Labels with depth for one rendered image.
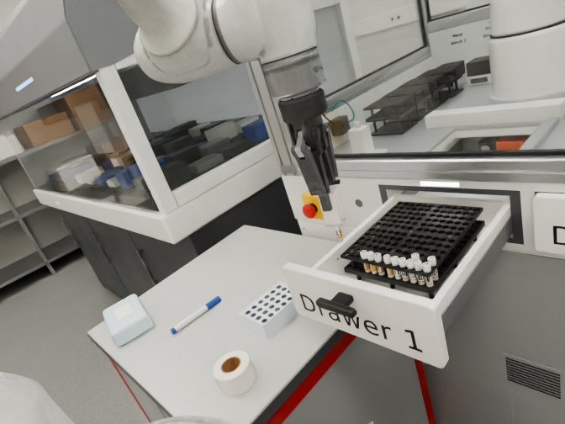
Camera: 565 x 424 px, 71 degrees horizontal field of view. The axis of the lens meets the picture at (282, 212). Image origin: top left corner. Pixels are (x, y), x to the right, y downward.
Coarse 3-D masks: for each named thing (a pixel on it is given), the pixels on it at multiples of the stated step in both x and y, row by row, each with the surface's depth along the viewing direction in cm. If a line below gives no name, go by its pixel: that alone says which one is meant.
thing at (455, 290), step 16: (384, 208) 88; (496, 208) 76; (368, 224) 84; (496, 224) 69; (352, 240) 81; (480, 240) 67; (496, 240) 69; (336, 256) 78; (464, 256) 73; (480, 256) 65; (496, 256) 70; (336, 272) 78; (464, 272) 62; (480, 272) 65; (400, 288) 71; (448, 288) 58; (464, 288) 61; (448, 304) 58; (464, 304) 62; (448, 320) 58
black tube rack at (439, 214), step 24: (384, 216) 83; (408, 216) 80; (432, 216) 83; (456, 216) 75; (360, 240) 78; (384, 240) 75; (408, 240) 73; (432, 240) 70; (456, 240) 68; (360, 264) 75; (456, 264) 71; (408, 288) 66; (432, 288) 63
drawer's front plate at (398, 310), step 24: (288, 264) 72; (288, 288) 74; (312, 288) 68; (336, 288) 63; (360, 288) 59; (384, 288) 58; (312, 312) 72; (360, 312) 62; (384, 312) 58; (408, 312) 54; (432, 312) 51; (360, 336) 65; (408, 336) 57; (432, 336) 53; (432, 360) 56
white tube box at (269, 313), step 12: (276, 288) 91; (264, 300) 87; (276, 300) 86; (288, 300) 85; (240, 312) 86; (252, 312) 85; (264, 312) 84; (276, 312) 82; (288, 312) 84; (252, 324) 83; (264, 324) 79; (276, 324) 82; (264, 336) 81
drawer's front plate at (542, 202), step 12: (540, 204) 67; (552, 204) 66; (564, 204) 64; (540, 216) 68; (552, 216) 67; (564, 216) 65; (540, 228) 69; (552, 228) 67; (540, 240) 70; (552, 240) 68; (564, 240) 67; (552, 252) 70; (564, 252) 68
